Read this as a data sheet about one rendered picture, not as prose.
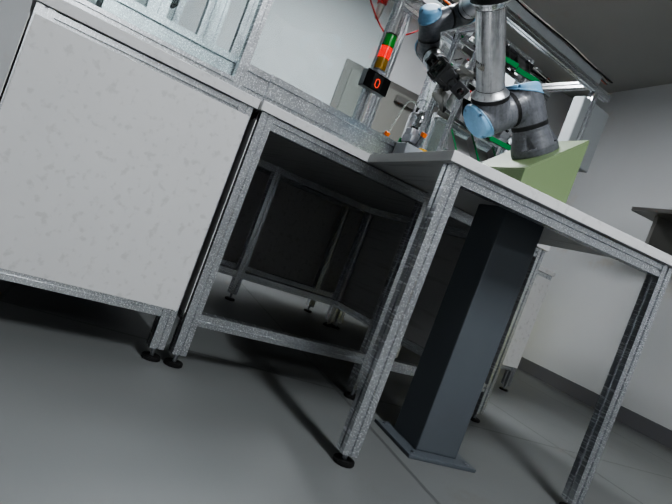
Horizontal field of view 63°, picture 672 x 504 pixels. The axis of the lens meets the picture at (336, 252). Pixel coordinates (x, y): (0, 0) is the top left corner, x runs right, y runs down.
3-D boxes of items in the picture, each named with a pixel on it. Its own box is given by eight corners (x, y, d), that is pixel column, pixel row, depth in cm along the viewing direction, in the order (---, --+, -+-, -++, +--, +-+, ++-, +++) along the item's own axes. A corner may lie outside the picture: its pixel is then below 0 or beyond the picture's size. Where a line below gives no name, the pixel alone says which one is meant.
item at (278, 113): (548, 252, 248) (551, 245, 248) (260, 109, 166) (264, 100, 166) (372, 208, 366) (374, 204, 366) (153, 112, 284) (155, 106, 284)
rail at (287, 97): (452, 200, 223) (461, 174, 223) (262, 104, 174) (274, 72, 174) (442, 198, 228) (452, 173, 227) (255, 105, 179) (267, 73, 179)
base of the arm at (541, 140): (569, 145, 177) (563, 115, 174) (527, 160, 174) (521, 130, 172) (541, 144, 191) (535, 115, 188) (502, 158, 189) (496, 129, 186)
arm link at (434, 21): (442, -3, 188) (440, 29, 195) (413, 6, 185) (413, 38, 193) (455, 5, 182) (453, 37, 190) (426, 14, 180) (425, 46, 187)
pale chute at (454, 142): (476, 182, 238) (483, 176, 235) (452, 171, 232) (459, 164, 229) (466, 140, 255) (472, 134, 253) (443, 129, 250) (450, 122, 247)
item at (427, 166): (682, 271, 171) (685, 262, 171) (450, 160, 139) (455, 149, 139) (532, 242, 237) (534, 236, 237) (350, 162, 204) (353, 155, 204)
